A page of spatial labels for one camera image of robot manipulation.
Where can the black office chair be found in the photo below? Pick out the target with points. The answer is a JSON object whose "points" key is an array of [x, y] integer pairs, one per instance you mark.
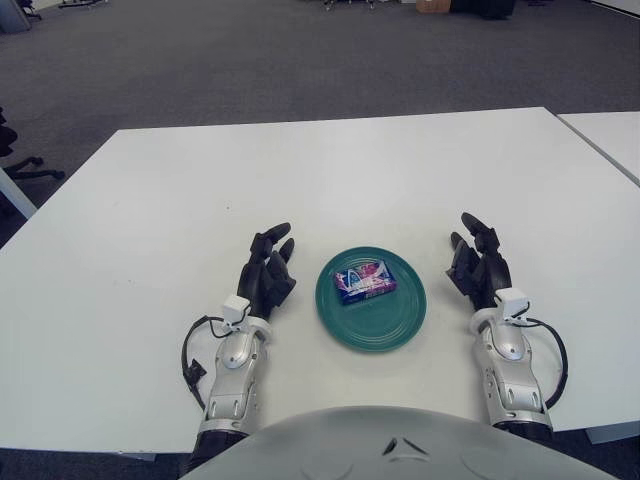
{"points": [[25, 170]]}

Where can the white desk with leg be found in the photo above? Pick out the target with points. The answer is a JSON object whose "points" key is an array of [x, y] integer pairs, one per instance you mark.
{"points": [[16, 195]]}

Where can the white neighbouring table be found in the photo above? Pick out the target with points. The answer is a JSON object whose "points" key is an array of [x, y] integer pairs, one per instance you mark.
{"points": [[610, 136]]}

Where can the black bulky background object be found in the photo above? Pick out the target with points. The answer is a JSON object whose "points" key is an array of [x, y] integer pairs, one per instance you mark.
{"points": [[482, 7]]}

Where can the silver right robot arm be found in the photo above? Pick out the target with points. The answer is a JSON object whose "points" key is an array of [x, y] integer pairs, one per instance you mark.
{"points": [[510, 370]]}

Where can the grey robot torso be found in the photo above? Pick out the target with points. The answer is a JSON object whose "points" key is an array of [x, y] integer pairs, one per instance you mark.
{"points": [[395, 450]]}

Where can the green round plate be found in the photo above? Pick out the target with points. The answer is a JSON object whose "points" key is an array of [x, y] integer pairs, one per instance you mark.
{"points": [[400, 320]]}

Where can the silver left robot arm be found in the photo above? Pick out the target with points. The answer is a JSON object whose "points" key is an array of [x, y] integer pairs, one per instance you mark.
{"points": [[232, 365]]}

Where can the brown cardboard box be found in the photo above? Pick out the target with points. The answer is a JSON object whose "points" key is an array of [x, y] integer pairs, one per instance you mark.
{"points": [[432, 5]]}

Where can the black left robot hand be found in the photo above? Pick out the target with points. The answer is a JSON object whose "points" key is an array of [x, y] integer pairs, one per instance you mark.
{"points": [[257, 277]]}

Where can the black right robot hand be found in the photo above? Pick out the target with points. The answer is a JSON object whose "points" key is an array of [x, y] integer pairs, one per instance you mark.
{"points": [[487, 280]]}

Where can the purple blue gum pack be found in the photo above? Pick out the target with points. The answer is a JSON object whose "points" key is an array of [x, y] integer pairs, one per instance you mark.
{"points": [[365, 282]]}

